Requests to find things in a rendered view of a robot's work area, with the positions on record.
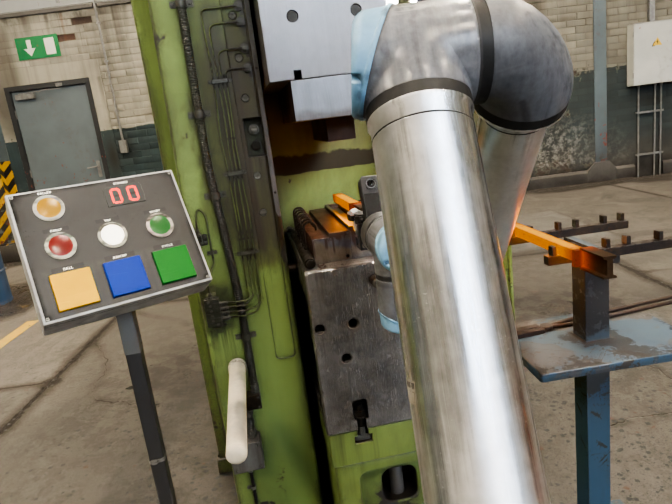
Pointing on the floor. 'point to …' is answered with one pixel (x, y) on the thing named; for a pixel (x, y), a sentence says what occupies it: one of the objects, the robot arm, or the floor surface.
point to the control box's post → (129, 332)
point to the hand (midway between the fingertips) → (359, 208)
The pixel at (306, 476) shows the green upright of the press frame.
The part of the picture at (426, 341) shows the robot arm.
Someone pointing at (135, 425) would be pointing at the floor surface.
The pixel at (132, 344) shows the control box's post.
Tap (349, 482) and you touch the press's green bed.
